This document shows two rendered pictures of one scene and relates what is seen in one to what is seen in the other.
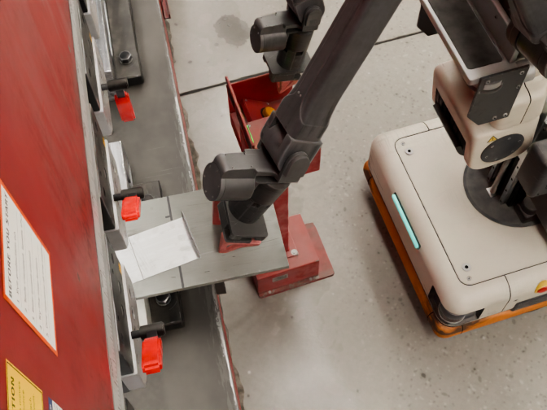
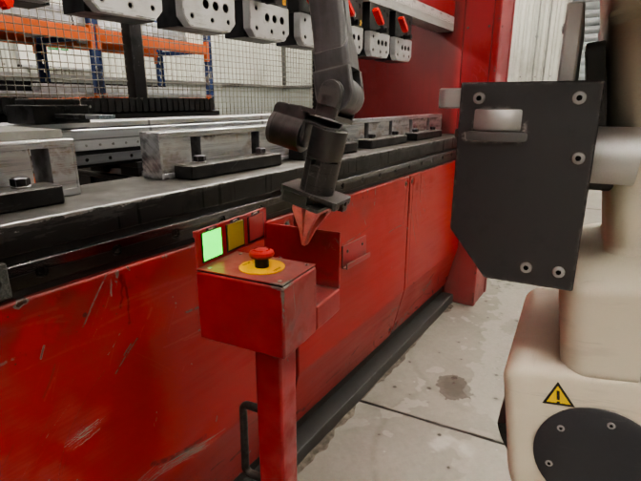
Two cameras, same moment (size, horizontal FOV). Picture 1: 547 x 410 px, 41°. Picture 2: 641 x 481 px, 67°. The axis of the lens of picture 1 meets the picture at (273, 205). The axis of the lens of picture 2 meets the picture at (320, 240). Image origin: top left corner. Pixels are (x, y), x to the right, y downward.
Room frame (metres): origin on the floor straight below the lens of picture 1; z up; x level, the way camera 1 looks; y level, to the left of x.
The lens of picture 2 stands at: (0.48, -0.59, 1.03)
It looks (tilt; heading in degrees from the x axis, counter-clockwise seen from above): 16 degrees down; 43
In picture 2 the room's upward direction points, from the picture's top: straight up
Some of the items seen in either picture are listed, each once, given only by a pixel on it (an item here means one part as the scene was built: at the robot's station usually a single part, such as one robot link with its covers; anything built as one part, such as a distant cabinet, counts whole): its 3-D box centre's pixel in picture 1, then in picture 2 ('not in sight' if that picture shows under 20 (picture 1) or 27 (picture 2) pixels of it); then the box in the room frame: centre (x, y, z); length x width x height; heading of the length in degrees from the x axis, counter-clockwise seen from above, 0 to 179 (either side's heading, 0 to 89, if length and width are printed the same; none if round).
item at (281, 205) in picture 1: (276, 202); (278, 453); (0.98, -0.01, 0.39); 0.05 x 0.05 x 0.54; 17
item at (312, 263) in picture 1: (287, 251); not in sight; (0.99, -0.04, 0.06); 0.25 x 0.20 x 0.12; 107
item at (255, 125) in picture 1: (273, 124); (273, 274); (0.98, -0.01, 0.75); 0.20 x 0.16 x 0.18; 17
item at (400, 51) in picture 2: not in sight; (393, 38); (2.10, 0.55, 1.26); 0.15 x 0.09 x 0.17; 10
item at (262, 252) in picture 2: not in sight; (261, 260); (0.94, -0.03, 0.79); 0.04 x 0.04 x 0.04
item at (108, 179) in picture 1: (80, 186); not in sight; (0.52, 0.26, 1.26); 0.15 x 0.09 x 0.17; 10
